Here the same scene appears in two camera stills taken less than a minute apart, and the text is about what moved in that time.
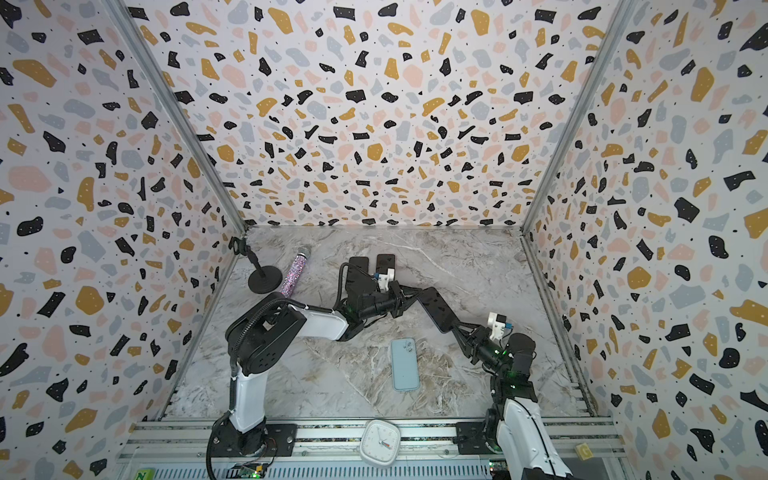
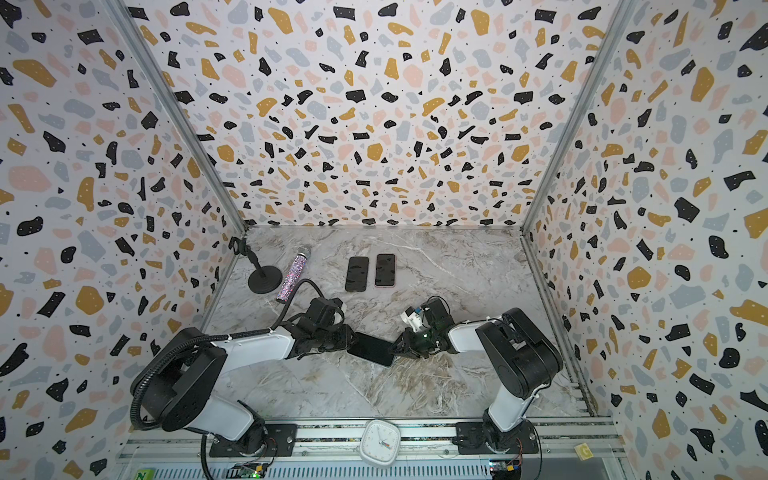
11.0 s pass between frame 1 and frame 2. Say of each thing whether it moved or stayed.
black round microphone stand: stayed
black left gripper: moved
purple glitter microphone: stayed
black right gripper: moved
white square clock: stayed
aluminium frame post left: stayed
